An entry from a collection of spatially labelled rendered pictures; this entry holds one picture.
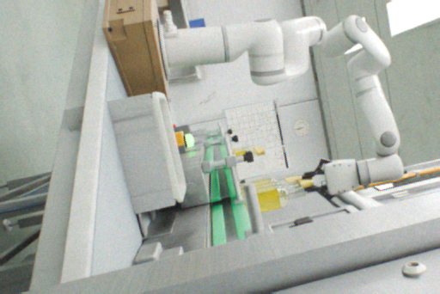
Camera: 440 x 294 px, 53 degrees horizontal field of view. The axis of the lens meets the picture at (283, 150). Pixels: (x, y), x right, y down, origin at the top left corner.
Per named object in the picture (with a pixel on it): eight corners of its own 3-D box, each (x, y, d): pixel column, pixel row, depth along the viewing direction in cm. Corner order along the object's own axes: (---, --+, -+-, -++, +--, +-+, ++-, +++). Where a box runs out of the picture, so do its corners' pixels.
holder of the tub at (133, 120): (141, 241, 84) (181, 231, 85) (106, 101, 80) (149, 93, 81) (153, 218, 100) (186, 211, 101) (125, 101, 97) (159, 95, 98)
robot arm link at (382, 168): (396, 127, 130) (393, 133, 139) (361, 134, 131) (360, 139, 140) (406, 176, 127) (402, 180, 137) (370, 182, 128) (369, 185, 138)
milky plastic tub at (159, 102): (137, 215, 83) (182, 205, 84) (108, 100, 80) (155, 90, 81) (149, 196, 100) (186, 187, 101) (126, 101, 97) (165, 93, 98)
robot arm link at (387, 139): (355, 100, 141) (375, 161, 137) (356, 88, 128) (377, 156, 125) (380, 92, 140) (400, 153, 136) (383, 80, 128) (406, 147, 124)
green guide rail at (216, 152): (204, 174, 107) (235, 167, 108) (204, 170, 107) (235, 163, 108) (208, 131, 279) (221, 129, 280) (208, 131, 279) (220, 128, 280)
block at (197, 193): (180, 211, 103) (210, 204, 104) (172, 172, 101) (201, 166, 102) (182, 207, 106) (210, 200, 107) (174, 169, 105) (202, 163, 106)
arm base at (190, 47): (155, 21, 100) (222, 15, 102) (155, 7, 110) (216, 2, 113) (166, 82, 108) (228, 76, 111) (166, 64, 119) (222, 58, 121)
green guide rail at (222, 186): (210, 202, 108) (241, 195, 109) (210, 199, 108) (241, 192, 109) (210, 143, 280) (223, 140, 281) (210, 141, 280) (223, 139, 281)
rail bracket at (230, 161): (211, 211, 104) (262, 199, 106) (197, 143, 102) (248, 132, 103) (211, 208, 107) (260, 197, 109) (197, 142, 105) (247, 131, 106)
